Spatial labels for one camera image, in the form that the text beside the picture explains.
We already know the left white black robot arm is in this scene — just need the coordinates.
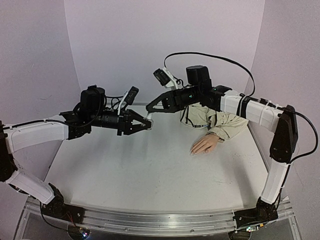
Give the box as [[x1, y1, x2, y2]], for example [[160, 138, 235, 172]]
[[0, 85, 153, 219]]

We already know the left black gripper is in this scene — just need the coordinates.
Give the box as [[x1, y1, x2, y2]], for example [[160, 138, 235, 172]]
[[90, 107, 153, 136]]

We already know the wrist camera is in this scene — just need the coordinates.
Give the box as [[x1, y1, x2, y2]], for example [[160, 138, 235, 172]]
[[153, 67, 178, 90], [117, 86, 139, 115]]

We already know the aluminium front rail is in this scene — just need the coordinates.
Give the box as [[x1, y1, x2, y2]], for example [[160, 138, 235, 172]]
[[39, 203, 293, 236]]

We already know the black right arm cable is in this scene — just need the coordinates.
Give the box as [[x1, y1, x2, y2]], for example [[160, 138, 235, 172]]
[[163, 51, 256, 97]]

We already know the white nail polish cap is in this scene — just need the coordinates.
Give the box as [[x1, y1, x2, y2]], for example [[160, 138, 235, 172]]
[[146, 112, 153, 121]]

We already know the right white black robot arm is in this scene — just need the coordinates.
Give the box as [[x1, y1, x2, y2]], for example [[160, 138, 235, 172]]
[[146, 65, 299, 232]]

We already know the mannequin hand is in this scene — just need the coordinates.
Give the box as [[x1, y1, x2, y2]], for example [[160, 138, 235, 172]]
[[190, 133, 224, 155]]

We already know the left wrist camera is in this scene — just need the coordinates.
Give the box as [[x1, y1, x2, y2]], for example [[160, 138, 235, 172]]
[[117, 86, 139, 115]]

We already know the clear nail polish bottle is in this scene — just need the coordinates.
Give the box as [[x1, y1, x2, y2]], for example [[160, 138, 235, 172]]
[[145, 119, 154, 130]]

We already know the beige jacket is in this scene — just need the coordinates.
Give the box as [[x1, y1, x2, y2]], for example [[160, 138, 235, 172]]
[[180, 103, 249, 142]]

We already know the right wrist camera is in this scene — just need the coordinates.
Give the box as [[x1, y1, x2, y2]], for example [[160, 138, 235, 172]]
[[153, 67, 178, 90]]

